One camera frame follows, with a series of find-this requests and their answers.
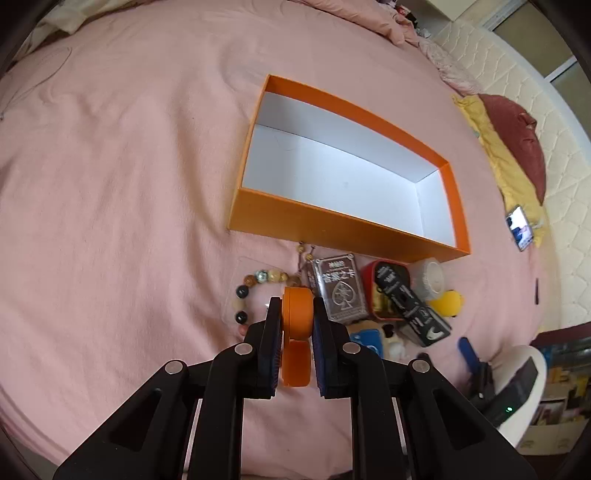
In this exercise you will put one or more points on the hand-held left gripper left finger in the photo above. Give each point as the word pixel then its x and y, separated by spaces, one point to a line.
pixel 273 364

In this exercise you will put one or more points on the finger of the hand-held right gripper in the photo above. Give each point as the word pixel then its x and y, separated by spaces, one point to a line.
pixel 468 353

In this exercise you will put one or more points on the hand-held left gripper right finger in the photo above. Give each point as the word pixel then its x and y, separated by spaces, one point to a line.
pixel 321 364

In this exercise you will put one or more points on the yellow duck toy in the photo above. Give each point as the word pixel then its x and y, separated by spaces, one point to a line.
pixel 448 302

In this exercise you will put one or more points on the orange contact lens case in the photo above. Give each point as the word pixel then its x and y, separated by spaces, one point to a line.
pixel 298 314

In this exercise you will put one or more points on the black rectangular packet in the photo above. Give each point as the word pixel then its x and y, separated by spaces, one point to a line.
pixel 411 309

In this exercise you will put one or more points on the silver playing card box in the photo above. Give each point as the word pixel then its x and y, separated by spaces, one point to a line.
pixel 339 290

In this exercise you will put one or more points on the red tin gold interior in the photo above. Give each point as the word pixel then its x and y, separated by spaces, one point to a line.
pixel 383 307

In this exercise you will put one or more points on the orange cardboard box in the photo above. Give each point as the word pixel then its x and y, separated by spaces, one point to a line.
pixel 323 221

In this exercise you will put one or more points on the blue white card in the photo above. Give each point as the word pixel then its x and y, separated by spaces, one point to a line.
pixel 369 341

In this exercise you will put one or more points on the pile of colourful books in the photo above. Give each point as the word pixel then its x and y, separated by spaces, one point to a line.
pixel 565 383

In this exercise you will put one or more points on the smartphone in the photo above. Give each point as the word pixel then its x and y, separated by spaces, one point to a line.
pixel 521 228

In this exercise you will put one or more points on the yellow blanket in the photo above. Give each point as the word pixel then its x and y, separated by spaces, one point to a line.
pixel 503 161

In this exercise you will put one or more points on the white quilted headboard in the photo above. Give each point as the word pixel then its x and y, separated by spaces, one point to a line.
pixel 568 161

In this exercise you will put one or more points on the dark red pillow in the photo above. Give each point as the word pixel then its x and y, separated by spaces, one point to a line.
pixel 517 129

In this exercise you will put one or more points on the pink floral pillow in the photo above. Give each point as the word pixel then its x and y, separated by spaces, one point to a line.
pixel 450 69

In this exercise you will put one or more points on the pink quilt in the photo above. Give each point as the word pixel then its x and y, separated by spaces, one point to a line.
pixel 360 14

